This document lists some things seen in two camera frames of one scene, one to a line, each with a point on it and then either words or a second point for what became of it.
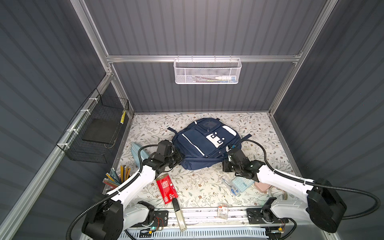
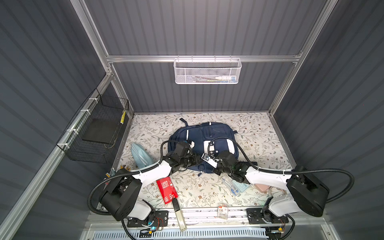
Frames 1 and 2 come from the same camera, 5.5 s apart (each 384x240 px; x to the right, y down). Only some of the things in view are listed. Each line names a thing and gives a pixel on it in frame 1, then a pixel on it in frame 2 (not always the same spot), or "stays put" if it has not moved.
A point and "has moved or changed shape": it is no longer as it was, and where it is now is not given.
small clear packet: (222, 210) stays put
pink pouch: (264, 187) stays put
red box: (167, 188) stays put
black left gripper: (178, 156) → (196, 159)
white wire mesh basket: (206, 70) stays put
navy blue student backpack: (205, 141) has moved or changed shape
